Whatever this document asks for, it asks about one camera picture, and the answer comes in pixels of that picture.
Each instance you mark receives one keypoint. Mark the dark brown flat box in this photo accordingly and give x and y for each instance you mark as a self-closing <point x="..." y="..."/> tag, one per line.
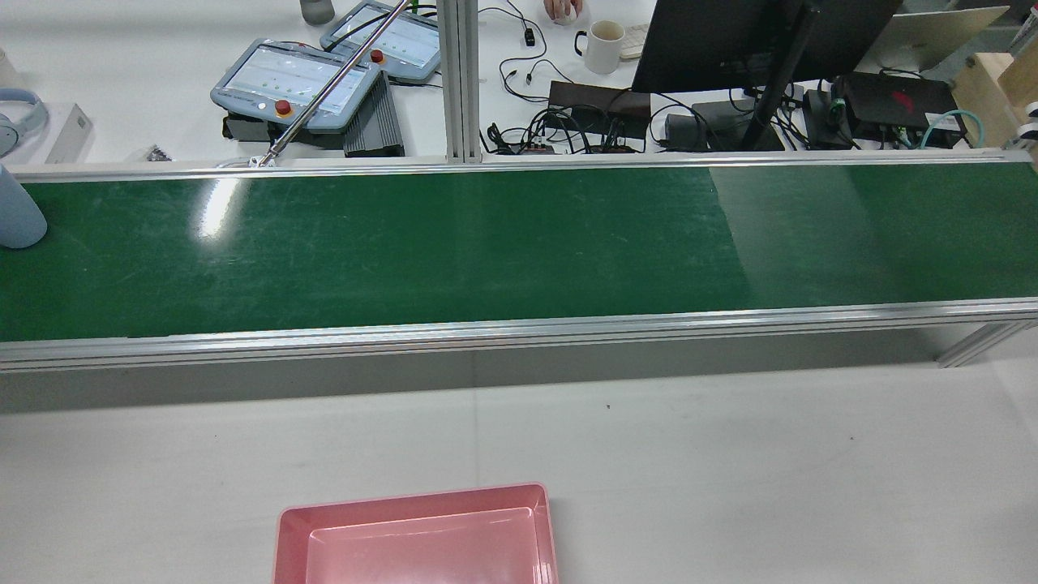
<point x="584" y="99"/>

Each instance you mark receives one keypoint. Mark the dark grey finned box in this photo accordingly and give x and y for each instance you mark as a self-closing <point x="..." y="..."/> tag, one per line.
<point x="375" y="122"/>

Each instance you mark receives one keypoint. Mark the pink plastic box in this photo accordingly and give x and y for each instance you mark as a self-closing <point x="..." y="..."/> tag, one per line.
<point x="422" y="543"/>

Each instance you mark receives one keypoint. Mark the person's hand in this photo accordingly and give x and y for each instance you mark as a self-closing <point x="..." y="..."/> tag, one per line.
<point x="559" y="6"/>

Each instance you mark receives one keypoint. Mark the dark metal box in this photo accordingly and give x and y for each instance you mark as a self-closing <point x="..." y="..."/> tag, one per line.
<point x="243" y="128"/>

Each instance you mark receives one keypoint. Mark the white cardboard box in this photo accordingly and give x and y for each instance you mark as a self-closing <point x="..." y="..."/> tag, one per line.
<point x="69" y="134"/>

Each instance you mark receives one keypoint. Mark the light blue plastic cup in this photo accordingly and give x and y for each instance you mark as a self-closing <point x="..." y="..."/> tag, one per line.
<point x="20" y="211"/>

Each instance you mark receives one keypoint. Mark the wooden box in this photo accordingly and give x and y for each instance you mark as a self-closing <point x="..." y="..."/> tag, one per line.
<point x="985" y="93"/>

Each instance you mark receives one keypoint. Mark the usb hub with plugs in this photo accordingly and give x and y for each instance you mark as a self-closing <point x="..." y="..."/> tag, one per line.
<point x="615" y="148"/>
<point x="531" y="148"/>

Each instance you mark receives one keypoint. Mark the grey power adapter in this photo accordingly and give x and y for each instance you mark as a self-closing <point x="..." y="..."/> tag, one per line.
<point x="685" y="131"/>

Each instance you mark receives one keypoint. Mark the grey blue teach pendant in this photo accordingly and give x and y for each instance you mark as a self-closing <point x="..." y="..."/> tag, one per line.
<point x="268" y="77"/>
<point x="405" y="45"/>

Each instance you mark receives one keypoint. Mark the white computer mouse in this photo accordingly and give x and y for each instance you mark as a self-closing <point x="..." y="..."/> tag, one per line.
<point x="566" y="20"/>

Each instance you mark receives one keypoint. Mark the white keyboard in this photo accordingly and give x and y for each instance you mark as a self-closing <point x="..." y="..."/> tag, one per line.
<point x="636" y="42"/>

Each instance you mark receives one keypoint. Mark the black monitor with stand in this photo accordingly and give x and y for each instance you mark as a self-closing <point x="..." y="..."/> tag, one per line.
<point x="714" y="40"/>

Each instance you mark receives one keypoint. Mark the grey bottle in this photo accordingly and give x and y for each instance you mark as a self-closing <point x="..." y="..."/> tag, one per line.
<point x="316" y="10"/>

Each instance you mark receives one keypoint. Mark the black docking adapter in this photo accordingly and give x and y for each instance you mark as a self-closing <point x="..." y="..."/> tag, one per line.
<point x="819" y="113"/>

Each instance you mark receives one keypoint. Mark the pile of small screws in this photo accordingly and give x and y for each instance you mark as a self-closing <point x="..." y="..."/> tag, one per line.
<point x="154" y="152"/>

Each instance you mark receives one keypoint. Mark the black mini computer red logo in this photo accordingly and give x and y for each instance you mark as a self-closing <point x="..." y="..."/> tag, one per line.
<point x="868" y="93"/>

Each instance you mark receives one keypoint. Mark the silver laptop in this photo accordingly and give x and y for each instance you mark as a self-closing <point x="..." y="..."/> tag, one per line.
<point x="932" y="36"/>

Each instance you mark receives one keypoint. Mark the light blue headphones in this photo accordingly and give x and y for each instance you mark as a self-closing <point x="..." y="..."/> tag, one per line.
<point x="6" y="138"/>

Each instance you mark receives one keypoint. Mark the small white black object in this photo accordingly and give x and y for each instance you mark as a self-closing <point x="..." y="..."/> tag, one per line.
<point x="1033" y="109"/>

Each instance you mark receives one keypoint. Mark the green belt conveyor aluminium frame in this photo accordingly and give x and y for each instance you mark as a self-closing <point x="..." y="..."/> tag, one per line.
<point x="486" y="243"/>

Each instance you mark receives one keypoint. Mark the aluminium profile post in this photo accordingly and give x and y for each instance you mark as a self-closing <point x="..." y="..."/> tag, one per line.
<point x="458" y="81"/>

